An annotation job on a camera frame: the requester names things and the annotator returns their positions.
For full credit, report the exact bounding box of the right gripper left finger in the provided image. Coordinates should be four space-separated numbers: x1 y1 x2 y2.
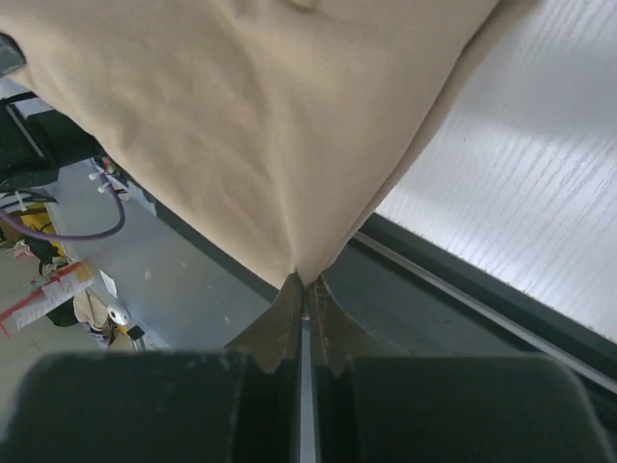
228 274 304 462

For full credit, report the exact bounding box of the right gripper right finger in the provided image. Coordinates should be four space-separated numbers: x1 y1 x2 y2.
308 276 410 462

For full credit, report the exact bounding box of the beige t shirt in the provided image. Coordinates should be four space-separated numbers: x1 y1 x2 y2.
1 1 535 287

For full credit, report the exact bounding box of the red white paper tag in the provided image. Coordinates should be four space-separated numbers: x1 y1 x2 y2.
1 261 94 339

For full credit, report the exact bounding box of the floor clutter pile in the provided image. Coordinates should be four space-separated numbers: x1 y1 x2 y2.
25 233 160 350

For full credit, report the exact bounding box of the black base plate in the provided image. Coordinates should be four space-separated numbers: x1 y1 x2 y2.
156 205 616 415

